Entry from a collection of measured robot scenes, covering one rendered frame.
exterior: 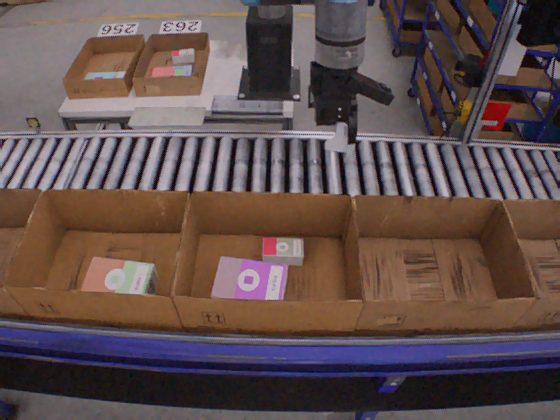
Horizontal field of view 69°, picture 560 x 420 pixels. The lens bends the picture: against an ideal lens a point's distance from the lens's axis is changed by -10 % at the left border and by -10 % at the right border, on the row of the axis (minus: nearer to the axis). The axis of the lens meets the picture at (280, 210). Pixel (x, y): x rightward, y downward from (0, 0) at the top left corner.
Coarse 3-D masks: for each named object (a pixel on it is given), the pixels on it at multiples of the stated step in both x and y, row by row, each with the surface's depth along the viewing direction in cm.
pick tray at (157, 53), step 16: (144, 48) 190; (160, 48) 205; (176, 48) 205; (192, 48) 205; (208, 48) 200; (144, 64) 191; (160, 64) 197; (192, 64) 197; (144, 80) 175; (160, 80) 176; (176, 80) 176; (192, 80) 176; (144, 96) 182
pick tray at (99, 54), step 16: (96, 48) 203; (112, 48) 204; (128, 48) 204; (80, 64) 191; (96, 64) 199; (112, 64) 198; (128, 64) 198; (64, 80) 174; (80, 80) 174; (96, 80) 175; (112, 80) 175; (128, 80) 181; (80, 96) 181; (96, 96) 181; (112, 96) 181; (128, 96) 182
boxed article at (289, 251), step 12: (264, 240) 112; (276, 240) 112; (288, 240) 112; (300, 240) 112; (264, 252) 110; (276, 252) 110; (288, 252) 110; (300, 252) 110; (288, 264) 112; (300, 264) 112
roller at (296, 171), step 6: (294, 138) 165; (294, 144) 163; (300, 144) 164; (294, 150) 161; (300, 150) 162; (294, 156) 159; (300, 156) 160; (294, 162) 157; (300, 162) 158; (294, 168) 155; (300, 168) 156; (294, 174) 153; (300, 174) 154; (294, 180) 151; (300, 180) 152; (294, 186) 149; (300, 186) 150; (294, 192) 148; (300, 192) 148
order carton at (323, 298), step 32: (192, 192) 107; (224, 192) 107; (256, 192) 107; (192, 224) 108; (224, 224) 116; (256, 224) 116; (288, 224) 116; (320, 224) 115; (352, 224) 105; (192, 256) 109; (224, 256) 114; (256, 256) 115; (320, 256) 114; (352, 256) 104; (192, 288) 108; (288, 288) 109; (320, 288) 108; (352, 288) 102; (192, 320) 96; (224, 320) 95; (256, 320) 95; (288, 320) 95; (320, 320) 95; (352, 320) 95
